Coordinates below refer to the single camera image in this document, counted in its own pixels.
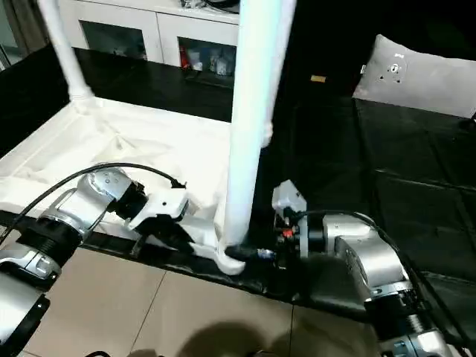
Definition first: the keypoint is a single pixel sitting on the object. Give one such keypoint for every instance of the white plastic table top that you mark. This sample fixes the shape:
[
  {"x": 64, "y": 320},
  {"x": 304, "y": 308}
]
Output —
[{"x": 148, "y": 141}]

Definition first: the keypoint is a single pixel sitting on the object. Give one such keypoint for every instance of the white plastic table leg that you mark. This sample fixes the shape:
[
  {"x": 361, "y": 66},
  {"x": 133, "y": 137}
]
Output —
[
  {"x": 253, "y": 111},
  {"x": 63, "y": 48},
  {"x": 268, "y": 134}
]

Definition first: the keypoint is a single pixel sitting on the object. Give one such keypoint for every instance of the black table mat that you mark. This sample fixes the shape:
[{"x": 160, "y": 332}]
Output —
[{"x": 372, "y": 148}]

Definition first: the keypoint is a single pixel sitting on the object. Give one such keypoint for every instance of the small brown tag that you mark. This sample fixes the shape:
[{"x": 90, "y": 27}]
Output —
[{"x": 318, "y": 79}]

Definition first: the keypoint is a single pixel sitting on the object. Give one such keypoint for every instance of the white glass-door cabinet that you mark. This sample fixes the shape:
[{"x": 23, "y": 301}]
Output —
[{"x": 156, "y": 29}]

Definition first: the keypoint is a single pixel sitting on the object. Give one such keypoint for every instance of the grey pillow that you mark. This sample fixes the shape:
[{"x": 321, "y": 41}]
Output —
[{"x": 416, "y": 82}]

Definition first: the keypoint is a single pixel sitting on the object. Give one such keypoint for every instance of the grey pot on cabinet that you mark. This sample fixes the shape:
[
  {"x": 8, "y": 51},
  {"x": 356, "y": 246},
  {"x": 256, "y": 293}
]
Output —
[{"x": 223, "y": 3}]

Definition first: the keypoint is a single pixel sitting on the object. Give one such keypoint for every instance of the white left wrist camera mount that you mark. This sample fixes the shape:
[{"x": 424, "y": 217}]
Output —
[{"x": 163, "y": 204}]

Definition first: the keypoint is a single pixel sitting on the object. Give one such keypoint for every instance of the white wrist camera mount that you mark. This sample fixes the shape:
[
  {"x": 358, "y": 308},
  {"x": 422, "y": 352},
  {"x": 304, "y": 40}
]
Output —
[
  {"x": 163, "y": 204},
  {"x": 288, "y": 195}
]

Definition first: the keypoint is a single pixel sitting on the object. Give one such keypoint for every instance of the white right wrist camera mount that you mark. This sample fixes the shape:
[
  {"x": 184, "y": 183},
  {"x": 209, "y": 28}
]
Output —
[{"x": 288, "y": 195}]

